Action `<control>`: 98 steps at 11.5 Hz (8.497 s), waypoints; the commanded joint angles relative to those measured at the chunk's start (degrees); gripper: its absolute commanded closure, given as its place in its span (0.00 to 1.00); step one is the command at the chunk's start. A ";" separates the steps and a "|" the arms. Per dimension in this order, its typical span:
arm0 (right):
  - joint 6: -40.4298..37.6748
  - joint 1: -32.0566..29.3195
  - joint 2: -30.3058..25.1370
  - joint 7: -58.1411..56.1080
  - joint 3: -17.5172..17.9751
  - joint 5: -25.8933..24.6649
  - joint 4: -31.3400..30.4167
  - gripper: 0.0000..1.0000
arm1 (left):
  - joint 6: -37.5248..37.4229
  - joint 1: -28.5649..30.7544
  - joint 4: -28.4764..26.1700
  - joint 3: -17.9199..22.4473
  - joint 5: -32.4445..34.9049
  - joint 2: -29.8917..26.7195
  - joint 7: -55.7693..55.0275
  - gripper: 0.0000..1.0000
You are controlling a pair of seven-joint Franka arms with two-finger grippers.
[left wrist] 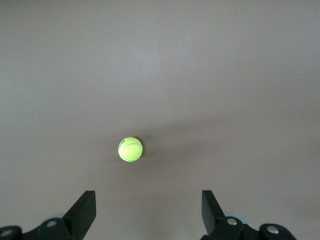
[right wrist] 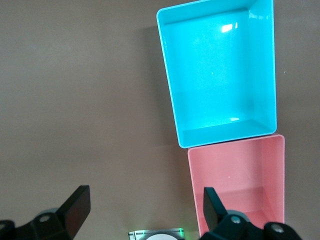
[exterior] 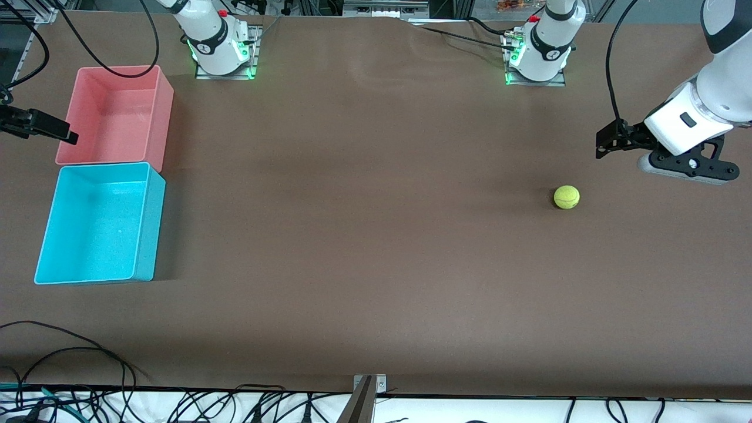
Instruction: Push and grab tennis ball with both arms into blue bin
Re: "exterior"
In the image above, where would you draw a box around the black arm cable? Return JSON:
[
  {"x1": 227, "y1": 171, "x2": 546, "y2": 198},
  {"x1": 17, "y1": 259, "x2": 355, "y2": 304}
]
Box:
[
  {"x1": 605, "y1": 0, "x2": 640, "y2": 139},
  {"x1": 55, "y1": 0, "x2": 160, "y2": 78},
  {"x1": 0, "y1": 6, "x2": 51, "y2": 106}
]

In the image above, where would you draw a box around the silver metal bracket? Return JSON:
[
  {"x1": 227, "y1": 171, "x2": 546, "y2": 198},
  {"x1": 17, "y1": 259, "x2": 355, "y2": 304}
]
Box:
[{"x1": 352, "y1": 374, "x2": 387, "y2": 395}]

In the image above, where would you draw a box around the grey metal box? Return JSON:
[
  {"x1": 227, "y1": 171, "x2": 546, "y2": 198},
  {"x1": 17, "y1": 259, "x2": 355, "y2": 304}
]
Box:
[{"x1": 343, "y1": 0, "x2": 431, "y2": 18}]

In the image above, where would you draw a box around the looped black floor cable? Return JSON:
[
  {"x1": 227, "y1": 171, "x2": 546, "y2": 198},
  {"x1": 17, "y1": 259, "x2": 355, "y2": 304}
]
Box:
[{"x1": 12, "y1": 347, "x2": 137, "y2": 412}]

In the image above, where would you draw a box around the grey metal pole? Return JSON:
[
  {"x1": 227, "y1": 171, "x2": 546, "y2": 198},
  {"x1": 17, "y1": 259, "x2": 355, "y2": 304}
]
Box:
[{"x1": 335, "y1": 376, "x2": 377, "y2": 423}]

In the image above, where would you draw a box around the aluminium frame corner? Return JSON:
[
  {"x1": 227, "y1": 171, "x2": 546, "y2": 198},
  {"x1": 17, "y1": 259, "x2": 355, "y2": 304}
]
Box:
[{"x1": 0, "y1": 0, "x2": 59, "y2": 24}]

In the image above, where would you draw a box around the teal cable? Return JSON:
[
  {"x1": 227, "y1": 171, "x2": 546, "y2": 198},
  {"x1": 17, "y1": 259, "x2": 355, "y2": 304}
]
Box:
[{"x1": 0, "y1": 383, "x2": 80, "y2": 415}]

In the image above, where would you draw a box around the perforated metal strip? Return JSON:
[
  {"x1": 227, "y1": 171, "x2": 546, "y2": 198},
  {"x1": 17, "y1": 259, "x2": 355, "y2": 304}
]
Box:
[{"x1": 11, "y1": 23, "x2": 39, "y2": 89}]

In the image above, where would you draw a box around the long black floor cable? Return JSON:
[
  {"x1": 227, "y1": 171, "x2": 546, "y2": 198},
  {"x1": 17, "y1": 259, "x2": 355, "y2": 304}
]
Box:
[{"x1": 0, "y1": 320, "x2": 152, "y2": 391}]

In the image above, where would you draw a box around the yellow tennis ball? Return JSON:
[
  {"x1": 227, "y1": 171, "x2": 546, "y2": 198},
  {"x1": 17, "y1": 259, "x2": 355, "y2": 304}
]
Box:
[{"x1": 553, "y1": 185, "x2": 580, "y2": 210}]

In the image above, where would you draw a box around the blue plastic bin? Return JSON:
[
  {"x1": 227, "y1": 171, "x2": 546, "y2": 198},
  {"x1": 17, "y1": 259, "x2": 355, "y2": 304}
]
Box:
[{"x1": 33, "y1": 162, "x2": 167, "y2": 286}]

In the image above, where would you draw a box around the aluminium frame profile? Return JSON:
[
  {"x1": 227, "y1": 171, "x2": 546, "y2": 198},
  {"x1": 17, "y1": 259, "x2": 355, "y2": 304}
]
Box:
[{"x1": 587, "y1": 0, "x2": 617, "y2": 23}]

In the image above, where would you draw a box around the brown table cover sheet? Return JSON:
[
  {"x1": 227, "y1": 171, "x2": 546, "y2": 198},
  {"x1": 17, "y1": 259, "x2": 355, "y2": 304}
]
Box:
[{"x1": 0, "y1": 11, "x2": 752, "y2": 401}]

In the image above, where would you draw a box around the pink plastic bin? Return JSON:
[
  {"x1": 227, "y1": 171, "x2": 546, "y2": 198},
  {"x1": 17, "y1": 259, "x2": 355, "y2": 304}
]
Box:
[{"x1": 55, "y1": 65, "x2": 175, "y2": 174}]

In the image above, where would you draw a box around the thin black table cable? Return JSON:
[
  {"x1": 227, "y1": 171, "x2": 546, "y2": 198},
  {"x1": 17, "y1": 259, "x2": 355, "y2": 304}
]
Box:
[
  {"x1": 466, "y1": 16, "x2": 515, "y2": 37},
  {"x1": 418, "y1": 25, "x2": 518, "y2": 51}
]

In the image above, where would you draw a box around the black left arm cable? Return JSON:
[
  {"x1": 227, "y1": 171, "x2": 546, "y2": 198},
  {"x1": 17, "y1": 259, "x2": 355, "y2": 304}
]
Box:
[{"x1": 605, "y1": 0, "x2": 640, "y2": 139}]

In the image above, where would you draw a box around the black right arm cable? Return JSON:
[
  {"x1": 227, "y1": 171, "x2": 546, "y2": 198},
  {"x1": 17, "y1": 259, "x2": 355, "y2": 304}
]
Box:
[
  {"x1": 0, "y1": 6, "x2": 51, "y2": 106},
  {"x1": 55, "y1": 0, "x2": 160, "y2": 78}
]

